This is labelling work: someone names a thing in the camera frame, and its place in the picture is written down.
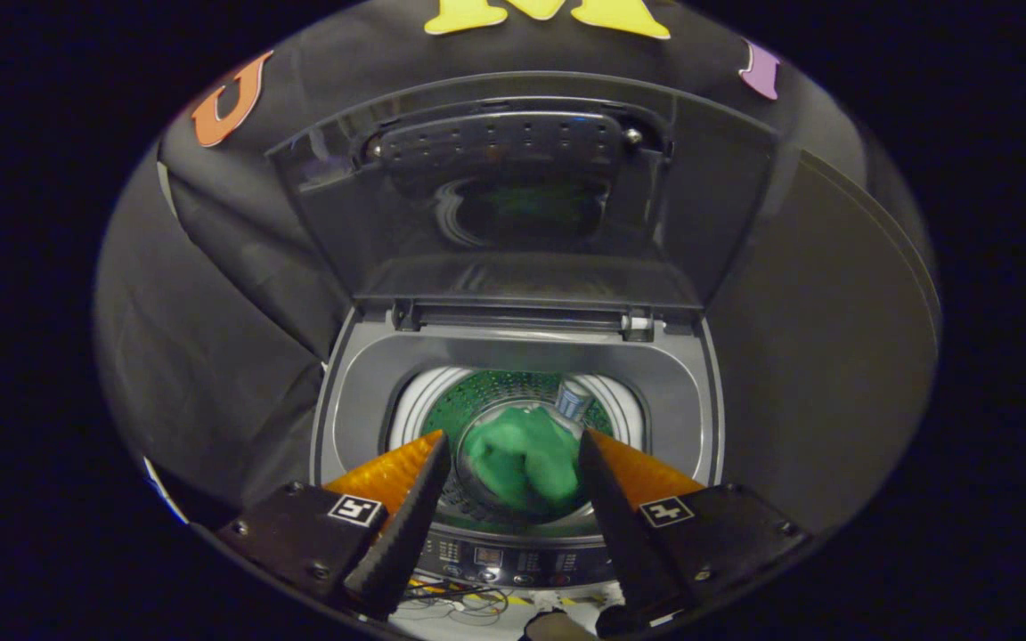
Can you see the grey cabinet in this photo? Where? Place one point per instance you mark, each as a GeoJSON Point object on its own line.
{"type": "Point", "coordinates": [834, 356]}

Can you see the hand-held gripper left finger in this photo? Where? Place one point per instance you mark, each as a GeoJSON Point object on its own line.
{"type": "Point", "coordinates": [406, 534]}

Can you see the dark washing machine lid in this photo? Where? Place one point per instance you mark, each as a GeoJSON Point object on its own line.
{"type": "Point", "coordinates": [709, 223]}

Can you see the green polo shirt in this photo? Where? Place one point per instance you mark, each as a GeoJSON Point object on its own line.
{"type": "Point", "coordinates": [522, 463]}

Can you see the black backdrop cloth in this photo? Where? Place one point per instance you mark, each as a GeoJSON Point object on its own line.
{"type": "Point", "coordinates": [210, 356]}

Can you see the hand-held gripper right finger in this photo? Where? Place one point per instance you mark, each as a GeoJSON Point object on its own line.
{"type": "Point", "coordinates": [620, 534]}

